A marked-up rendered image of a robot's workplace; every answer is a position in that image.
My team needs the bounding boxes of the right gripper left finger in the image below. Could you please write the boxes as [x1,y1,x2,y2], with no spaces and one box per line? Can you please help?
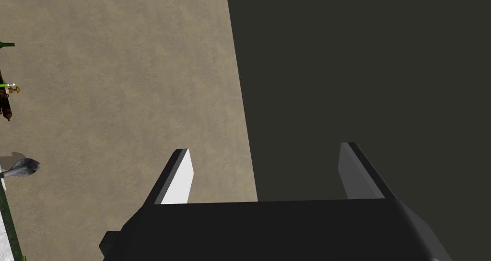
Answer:
[144,148,195,207]

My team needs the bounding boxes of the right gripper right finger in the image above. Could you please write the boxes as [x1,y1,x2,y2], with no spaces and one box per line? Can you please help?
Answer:
[338,142,397,200]

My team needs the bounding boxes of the dark brown bottle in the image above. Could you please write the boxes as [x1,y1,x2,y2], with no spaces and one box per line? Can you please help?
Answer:
[0,71,21,121]

